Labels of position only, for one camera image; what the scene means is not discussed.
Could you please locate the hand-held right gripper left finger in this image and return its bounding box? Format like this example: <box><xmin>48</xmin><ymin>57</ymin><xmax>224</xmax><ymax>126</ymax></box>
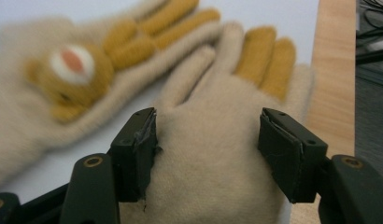
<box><xmin>108</xmin><ymin>106</ymin><xmax>164</xmax><ymax>213</ymax></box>

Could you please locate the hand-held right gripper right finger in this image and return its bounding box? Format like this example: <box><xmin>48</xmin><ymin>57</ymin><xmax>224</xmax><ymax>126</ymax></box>
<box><xmin>257</xmin><ymin>107</ymin><xmax>330</xmax><ymax>205</ymax></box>

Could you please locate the beige and yellow knit glove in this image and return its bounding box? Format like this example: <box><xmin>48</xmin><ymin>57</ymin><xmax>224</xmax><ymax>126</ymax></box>
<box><xmin>119</xmin><ymin>21</ymin><xmax>316</xmax><ymax>224</ymax></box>

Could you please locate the beige glove with bear face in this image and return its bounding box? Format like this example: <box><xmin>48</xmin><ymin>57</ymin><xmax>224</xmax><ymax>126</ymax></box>
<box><xmin>0</xmin><ymin>0</ymin><xmax>225</xmax><ymax>189</ymax></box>

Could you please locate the black metal bar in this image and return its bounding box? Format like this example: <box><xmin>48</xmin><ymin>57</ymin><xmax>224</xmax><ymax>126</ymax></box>
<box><xmin>355</xmin><ymin>48</ymin><xmax>383</xmax><ymax>67</ymax></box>

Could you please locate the black cable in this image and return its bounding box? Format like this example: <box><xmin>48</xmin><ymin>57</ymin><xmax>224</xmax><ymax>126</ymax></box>
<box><xmin>356</xmin><ymin>0</ymin><xmax>383</xmax><ymax>43</ymax></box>

